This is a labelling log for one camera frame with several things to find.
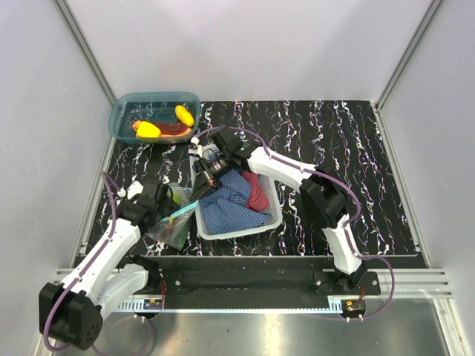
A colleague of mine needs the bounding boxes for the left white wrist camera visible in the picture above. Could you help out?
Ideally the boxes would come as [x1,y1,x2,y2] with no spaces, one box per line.
[117,181,143,200]

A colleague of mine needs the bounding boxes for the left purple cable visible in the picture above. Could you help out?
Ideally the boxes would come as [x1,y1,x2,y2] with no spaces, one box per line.
[42,171,155,355]

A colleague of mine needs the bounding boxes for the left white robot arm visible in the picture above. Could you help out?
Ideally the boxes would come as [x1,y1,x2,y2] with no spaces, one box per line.
[39,182,179,352]

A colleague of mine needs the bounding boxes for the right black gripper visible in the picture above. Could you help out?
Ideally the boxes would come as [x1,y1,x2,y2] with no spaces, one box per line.
[191,151,233,205]

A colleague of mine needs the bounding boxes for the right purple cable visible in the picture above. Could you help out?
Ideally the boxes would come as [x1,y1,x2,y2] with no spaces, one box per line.
[191,126,395,322]

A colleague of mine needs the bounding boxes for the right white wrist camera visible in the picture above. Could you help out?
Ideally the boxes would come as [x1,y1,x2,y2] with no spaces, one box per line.
[188,136,207,158]

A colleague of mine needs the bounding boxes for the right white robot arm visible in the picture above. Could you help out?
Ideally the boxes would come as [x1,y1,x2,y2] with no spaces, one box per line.
[189,125,367,294]

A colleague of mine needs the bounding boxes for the red cloth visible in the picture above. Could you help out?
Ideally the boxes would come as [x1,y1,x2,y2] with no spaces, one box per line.
[241,171,269,212]

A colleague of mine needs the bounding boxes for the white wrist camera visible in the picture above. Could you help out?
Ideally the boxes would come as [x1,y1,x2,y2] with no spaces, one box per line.
[188,136,207,158]
[117,181,143,200]

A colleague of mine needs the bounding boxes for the blue transparent plastic tub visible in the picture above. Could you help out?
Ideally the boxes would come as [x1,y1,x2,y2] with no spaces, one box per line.
[108,92,201,145]

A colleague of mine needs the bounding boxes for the blue checkered shirt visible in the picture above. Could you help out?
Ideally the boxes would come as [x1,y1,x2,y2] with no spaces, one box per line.
[199,170,271,234]

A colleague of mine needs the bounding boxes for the fake yellow banana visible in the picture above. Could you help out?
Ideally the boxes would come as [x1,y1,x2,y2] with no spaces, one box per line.
[174,105,195,128]

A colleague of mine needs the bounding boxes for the fake yellow lemon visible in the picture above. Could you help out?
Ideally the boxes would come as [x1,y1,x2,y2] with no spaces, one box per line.
[133,121,161,139]

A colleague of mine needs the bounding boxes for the purple cable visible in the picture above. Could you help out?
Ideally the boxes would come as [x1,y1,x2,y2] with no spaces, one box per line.
[42,171,155,355]
[191,126,395,322]

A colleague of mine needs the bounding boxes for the fake carrot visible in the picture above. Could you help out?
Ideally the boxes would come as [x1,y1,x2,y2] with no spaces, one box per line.
[132,120,191,137]

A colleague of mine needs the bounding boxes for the fake green cucumber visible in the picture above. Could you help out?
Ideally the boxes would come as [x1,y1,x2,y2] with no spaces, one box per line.
[175,228,189,251]

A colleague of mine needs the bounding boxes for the white plastic basket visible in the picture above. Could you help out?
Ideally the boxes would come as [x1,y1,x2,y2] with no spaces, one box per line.
[189,143,282,240]

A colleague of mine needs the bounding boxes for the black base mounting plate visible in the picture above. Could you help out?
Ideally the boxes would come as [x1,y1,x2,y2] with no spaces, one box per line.
[154,257,381,312]

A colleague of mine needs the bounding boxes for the clear zip top bag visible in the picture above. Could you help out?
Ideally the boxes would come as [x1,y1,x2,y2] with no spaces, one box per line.
[145,183,197,251]

